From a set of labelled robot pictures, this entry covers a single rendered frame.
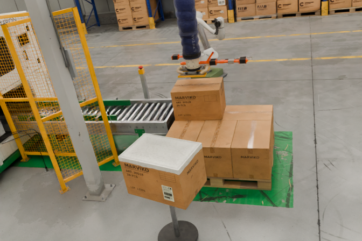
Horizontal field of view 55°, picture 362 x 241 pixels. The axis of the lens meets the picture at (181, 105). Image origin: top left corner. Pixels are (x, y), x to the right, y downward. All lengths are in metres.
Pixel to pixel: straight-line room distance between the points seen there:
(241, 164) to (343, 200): 1.07
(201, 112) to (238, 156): 0.81
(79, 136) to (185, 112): 1.30
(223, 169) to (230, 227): 0.65
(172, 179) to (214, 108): 1.63
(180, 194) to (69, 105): 1.59
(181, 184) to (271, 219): 1.24
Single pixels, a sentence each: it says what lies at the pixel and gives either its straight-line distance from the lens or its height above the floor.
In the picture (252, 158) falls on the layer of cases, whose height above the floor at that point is 0.42.
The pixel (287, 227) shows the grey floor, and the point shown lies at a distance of 3.64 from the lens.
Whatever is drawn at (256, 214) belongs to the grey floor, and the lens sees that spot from 3.75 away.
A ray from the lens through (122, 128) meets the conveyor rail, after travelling 4.60.
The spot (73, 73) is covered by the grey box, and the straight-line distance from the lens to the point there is 3.78.
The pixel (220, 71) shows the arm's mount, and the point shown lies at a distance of 5.02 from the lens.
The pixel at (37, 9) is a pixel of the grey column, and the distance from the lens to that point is 3.55.
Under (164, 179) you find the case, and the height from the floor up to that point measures 0.89.
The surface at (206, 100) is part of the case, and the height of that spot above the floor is 0.81.
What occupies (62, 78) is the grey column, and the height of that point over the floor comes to 1.53.
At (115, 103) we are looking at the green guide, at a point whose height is 0.60.
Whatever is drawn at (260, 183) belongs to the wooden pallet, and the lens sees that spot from 3.97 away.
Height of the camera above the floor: 2.60
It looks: 25 degrees down
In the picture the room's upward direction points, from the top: 10 degrees counter-clockwise
